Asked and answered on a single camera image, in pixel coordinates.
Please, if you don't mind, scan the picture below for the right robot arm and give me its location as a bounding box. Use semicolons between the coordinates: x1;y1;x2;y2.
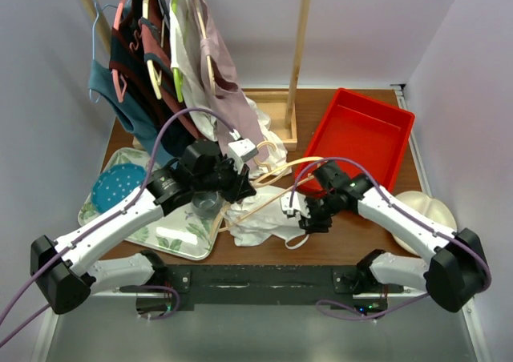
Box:
284;161;491;312

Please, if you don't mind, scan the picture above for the white tank top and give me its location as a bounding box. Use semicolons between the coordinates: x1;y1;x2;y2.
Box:
221;186;310;250

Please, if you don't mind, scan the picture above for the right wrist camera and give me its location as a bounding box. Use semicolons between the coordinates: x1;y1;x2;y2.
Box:
280;191;310;218

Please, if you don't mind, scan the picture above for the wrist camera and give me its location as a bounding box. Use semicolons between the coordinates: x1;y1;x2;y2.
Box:
228;139;258;163
280;191;310;218

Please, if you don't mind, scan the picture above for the blue polka dot plate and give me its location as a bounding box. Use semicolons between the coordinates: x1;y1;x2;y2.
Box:
91;163;146;213

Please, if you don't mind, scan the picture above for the green hanger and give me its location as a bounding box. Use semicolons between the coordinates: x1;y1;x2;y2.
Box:
170;0;184;103

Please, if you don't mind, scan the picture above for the cream divided plate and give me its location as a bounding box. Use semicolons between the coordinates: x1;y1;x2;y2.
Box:
396;191;458;231

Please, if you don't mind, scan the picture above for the pink hanger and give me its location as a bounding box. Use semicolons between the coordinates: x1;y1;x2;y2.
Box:
109;0;143;103

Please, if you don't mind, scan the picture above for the mauve tank top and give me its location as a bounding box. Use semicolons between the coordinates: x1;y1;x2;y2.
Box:
192;0;265;144

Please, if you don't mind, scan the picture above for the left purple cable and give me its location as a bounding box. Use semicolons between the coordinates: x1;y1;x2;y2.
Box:
0;107;241;349

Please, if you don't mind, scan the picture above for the wooden hanger under mauve top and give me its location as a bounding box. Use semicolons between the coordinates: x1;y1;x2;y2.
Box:
193;0;216;95

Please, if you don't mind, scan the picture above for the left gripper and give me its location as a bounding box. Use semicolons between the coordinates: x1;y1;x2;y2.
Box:
193;153;257;204

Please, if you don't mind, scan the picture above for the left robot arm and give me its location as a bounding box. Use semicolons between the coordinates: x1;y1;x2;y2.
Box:
30;139;258;315

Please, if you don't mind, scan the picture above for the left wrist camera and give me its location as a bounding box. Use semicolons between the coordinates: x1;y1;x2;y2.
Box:
228;139;258;163

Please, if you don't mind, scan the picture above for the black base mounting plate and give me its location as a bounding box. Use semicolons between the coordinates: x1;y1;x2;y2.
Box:
121;264;403;313

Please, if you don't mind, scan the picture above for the wooden hanger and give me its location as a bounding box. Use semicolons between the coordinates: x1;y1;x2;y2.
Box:
193;0;216;95
209;156;319;239

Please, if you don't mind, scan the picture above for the cream plastic hanger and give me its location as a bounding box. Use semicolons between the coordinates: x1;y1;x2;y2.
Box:
139;0;165;100

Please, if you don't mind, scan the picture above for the wooden clothes rack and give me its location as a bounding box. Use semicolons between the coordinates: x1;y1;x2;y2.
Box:
79;0;311;151

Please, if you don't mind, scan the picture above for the purple cable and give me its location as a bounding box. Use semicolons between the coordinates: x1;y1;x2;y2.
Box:
290;156;493;322
0;107;241;349

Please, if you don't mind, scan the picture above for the white hanging garment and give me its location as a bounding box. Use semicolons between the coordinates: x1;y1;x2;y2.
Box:
170;0;287;179

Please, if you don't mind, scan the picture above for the light blue wire hanger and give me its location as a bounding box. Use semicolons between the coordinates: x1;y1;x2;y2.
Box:
82;0;121;103

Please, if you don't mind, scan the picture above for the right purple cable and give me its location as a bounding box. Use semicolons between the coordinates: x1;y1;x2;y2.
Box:
290;156;493;322

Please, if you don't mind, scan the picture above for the floral serving tray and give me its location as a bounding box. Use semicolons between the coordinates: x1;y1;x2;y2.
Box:
78;147;216;261

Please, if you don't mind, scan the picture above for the teal tank top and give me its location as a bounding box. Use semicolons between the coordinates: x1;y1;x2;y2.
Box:
87;5;181;165

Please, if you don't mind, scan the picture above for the red plastic bin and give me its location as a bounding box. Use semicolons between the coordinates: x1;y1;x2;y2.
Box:
289;88;421;194

